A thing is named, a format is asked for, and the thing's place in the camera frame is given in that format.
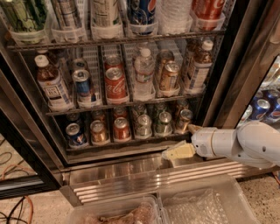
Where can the green bottle top shelf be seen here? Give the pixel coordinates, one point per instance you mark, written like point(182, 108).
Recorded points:
point(25, 15)

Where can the silver green can front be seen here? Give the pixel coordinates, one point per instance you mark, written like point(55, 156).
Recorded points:
point(143, 127)

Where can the clear plastic bin left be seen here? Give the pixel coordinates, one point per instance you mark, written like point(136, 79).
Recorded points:
point(141, 209)

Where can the red can bottom rear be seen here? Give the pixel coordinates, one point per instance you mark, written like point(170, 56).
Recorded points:
point(120, 112)

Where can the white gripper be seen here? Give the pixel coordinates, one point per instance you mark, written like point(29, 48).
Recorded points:
point(203, 142)

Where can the clear water bottle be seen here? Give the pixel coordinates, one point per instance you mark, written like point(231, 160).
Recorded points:
point(144, 66)

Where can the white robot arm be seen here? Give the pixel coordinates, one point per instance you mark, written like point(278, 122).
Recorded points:
point(254, 144)

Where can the blue pepsi can bottom rear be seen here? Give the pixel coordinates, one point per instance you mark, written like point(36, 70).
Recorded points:
point(74, 118)

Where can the orange can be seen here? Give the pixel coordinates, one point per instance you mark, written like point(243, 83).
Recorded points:
point(162, 57)
point(181, 104)
point(98, 115)
point(184, 118)
point(169, 76)
point(99, 133)

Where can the clear plastic bin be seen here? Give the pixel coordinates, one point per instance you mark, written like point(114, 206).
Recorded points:
point(212, 200)
point(141, 209)

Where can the red coca-cola can rear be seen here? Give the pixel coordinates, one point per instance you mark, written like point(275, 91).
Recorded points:
point(113, 61)

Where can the white label bottle top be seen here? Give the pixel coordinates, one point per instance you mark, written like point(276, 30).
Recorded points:
point(104, 13)

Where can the right fridge glass door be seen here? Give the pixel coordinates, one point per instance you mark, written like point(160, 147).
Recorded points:
point(250, 46)

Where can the coca-cola bottle top shelf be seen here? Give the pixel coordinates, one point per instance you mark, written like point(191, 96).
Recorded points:
point(208, 12)

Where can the blue can middle front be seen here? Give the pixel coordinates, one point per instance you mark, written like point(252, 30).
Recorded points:
point(84, 87)

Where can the clear plastic bin right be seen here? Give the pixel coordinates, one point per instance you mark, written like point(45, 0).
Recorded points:
point(212, 200)

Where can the red coca-cola can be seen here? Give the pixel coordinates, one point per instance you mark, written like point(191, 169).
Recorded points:
point(113, 61)
point(115, 83)

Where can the pepsi can behind door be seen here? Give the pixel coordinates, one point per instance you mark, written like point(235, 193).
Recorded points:
point(273, 97)
point(259, 108)

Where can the red can bottom front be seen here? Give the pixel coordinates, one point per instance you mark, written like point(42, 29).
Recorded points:
point(121, 128)

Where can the fridge glass door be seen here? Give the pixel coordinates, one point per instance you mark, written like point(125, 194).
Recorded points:
point(20, 130)
point(250, 46)

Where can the blue pepsi can bottom front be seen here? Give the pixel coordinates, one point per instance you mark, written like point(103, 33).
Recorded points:
point(75, 135)

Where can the left fridge glass door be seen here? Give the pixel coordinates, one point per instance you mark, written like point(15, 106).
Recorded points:
point(20, 130)

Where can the blue pepsi can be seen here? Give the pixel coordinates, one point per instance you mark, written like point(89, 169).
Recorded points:
point(75, 135)
point(74, 118)

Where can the iced tea bottle right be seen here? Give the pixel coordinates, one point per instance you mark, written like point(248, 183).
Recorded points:
point(199, 61)

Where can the silver green can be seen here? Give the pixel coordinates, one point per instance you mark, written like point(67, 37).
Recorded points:
point(139, 109)
point(143, 127)

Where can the blue can middle rear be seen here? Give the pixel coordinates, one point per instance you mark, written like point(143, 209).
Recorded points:
point(78, 64)

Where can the pepsi bottle top shelf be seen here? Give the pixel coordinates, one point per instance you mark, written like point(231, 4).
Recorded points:
point(141, 12)

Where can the iced tea bottle left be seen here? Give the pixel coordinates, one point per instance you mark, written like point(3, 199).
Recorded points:
point(53, 85)

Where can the silver can top shelf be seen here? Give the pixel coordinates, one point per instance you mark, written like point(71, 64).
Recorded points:
point(67, 14)

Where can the pepsi can behind door right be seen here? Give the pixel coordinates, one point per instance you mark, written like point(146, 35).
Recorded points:
point(273, 97)

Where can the red coca-cola can front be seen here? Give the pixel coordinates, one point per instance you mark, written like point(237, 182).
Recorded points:
point(115, 83)

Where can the silver green can rear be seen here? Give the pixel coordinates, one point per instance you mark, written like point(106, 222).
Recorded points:
point(139, 109)

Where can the iced tea bottle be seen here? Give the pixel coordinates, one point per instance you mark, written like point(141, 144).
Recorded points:
point(199, 61)
point(53, 85)

